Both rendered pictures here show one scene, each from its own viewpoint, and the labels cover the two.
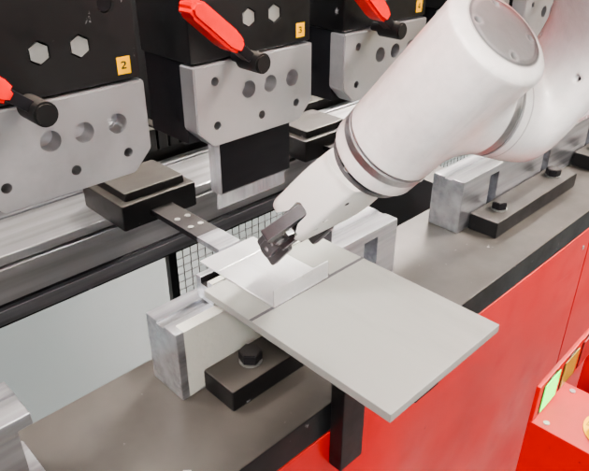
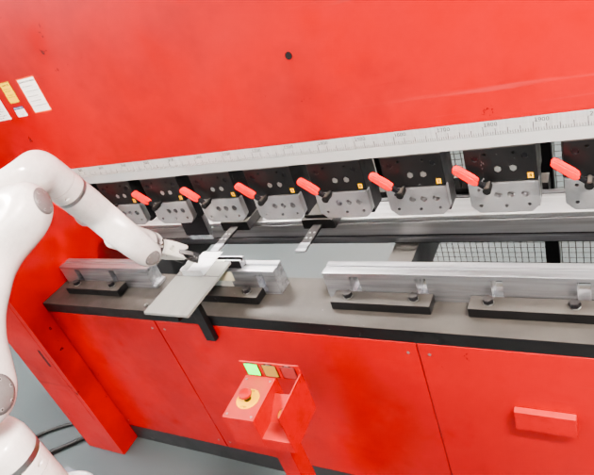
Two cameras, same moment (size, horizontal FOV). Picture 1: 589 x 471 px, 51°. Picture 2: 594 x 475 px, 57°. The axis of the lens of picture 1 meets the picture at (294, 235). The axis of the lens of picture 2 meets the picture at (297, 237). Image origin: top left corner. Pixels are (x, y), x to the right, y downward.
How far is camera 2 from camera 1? 1.82 m
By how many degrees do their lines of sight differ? 68
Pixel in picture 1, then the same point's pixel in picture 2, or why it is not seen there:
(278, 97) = (179, 215)
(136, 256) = (245, 239)
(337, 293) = (194, 282)
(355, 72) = (208, 212)
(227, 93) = (162, 211)
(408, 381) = (156, 309)
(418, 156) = not seen: hidden behind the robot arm
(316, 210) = not seen: hidden behind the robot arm
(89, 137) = (133, 214)
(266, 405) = not seen: hidden behind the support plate
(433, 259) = (300, 299)
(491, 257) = (312, 314)
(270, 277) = (198, 267)
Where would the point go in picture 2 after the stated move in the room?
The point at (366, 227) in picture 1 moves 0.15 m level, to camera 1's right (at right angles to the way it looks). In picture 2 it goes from (259, 269) to (273, 290)
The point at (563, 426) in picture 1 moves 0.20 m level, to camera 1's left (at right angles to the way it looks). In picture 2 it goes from (246, 384) to (230, 346)
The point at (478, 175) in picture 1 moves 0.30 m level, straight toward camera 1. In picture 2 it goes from (335, 272) to (239, 300)
